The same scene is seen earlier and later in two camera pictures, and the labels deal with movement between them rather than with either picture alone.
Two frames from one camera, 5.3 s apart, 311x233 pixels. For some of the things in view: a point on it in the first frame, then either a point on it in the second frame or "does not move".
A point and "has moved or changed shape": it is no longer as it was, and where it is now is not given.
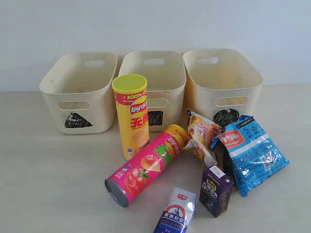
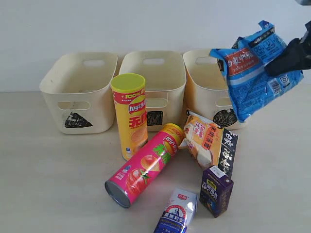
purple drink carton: (215, 191) does not move
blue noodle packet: (256, 159) -> (252, 88)
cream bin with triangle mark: (80, 87) does not move
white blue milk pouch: (180, 211) does not move
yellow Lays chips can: (130, 93) does not move
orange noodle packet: (200, 129) has moved or changed shape
